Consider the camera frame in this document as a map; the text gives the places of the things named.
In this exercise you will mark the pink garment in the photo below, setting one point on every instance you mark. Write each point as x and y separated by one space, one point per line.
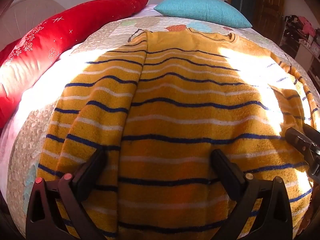
306 25

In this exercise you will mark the yellow striped sweater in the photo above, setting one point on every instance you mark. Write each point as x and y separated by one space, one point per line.
180 120

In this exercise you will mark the red embroidered pillow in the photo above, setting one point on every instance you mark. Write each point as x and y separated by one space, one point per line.
50 45

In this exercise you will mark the brown wooden door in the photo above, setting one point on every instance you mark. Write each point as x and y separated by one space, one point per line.
270 2

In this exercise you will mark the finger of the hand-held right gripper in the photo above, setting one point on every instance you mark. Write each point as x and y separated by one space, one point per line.
312 132
296 138

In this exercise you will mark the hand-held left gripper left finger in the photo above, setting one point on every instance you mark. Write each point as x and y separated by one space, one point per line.
92 165

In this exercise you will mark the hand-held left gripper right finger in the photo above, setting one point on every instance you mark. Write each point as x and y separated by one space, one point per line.
225 170

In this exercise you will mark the white headboard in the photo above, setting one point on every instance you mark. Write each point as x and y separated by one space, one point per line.
27 12

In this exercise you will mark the white fleece blanket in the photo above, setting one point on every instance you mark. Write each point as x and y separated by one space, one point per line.
10 152

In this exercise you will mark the patterned quilt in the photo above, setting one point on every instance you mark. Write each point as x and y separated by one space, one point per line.
105 33

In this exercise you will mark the cluttered storage shelf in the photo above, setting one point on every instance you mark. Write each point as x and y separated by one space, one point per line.
300 42

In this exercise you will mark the teal cushion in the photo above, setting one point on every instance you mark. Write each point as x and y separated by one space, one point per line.
202 10

